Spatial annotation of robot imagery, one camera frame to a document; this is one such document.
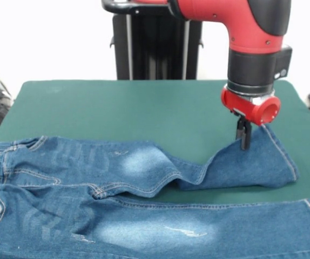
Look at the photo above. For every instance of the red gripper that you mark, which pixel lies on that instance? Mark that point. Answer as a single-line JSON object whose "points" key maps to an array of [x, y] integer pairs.
{"points": [[246, 106]]}

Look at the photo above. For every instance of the blue denim jeans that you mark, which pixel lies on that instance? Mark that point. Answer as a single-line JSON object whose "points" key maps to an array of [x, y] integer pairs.
{"points": [[63, 202]]}

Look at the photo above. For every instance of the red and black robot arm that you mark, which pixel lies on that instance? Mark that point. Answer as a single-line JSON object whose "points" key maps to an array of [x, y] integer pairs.
{"points": [[252, 40]]}

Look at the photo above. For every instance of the dark green table cloth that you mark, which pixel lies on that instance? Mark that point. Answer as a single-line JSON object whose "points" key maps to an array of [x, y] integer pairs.
{"points": [[90, 108]]}

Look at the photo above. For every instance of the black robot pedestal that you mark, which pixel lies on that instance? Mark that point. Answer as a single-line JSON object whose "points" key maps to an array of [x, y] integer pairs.
{"points": [[157, 54]]}

